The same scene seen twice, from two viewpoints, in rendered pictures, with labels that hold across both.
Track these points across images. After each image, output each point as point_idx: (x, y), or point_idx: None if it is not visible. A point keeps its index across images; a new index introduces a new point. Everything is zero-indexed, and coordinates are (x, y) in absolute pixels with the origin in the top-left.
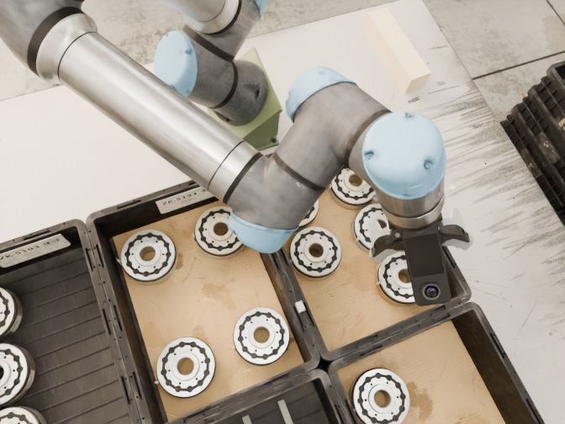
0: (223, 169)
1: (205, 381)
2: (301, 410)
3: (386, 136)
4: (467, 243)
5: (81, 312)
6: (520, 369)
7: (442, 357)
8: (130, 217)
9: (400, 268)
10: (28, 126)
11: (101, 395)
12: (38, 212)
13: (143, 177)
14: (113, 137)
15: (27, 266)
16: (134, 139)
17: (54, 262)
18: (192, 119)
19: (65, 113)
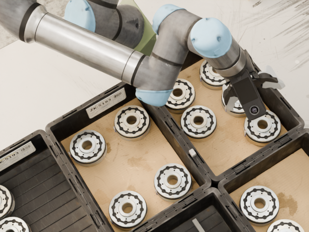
0: (128, 66)
1: (142, 214)
2: (208, 223)
3: (199, 30)
4: (277, 83)
5: (52, 192)
6: None
7: (299, 173)
8: (71, 124)
9: (258, 120)
10: None
11: None
12: (0, 142)
13: (68, 103)
14: (40, 80)
15: (9, 171)
16: (55, 78)
17: (26, 165)
18: (107, 44)
19: (2, 70)
